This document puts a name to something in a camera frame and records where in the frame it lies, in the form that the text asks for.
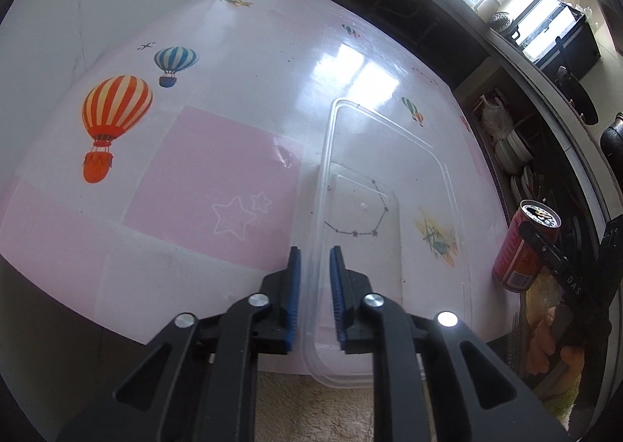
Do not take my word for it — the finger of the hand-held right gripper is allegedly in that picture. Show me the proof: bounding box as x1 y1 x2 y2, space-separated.
518 220 585 306

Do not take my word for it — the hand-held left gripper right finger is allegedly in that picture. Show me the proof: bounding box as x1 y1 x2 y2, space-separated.
329 246 570 442

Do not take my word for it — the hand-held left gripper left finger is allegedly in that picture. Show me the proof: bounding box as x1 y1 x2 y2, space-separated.
57 246 303 442

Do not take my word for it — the red drink can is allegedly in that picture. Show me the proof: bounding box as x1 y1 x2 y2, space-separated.
491 199 561 292

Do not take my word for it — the clear plastic container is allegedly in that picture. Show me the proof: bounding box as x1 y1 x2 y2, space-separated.
302 97 475 389

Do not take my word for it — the stack of bowls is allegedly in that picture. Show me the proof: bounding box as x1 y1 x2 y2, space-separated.
496 133 533 175

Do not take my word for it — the white fluffy cloth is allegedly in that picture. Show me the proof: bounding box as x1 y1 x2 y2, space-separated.
255 371 375 442

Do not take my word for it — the dark metal pot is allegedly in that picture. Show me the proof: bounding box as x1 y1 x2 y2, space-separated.
601 113 623 165

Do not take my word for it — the white plastic bag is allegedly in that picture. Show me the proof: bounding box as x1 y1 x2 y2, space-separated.
479 94 514 141

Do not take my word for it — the black frying pan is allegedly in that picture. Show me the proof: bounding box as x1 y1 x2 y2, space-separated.
555 66 599 126

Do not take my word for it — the black appliance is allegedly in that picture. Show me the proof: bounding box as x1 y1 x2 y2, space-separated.
516 0 602 80

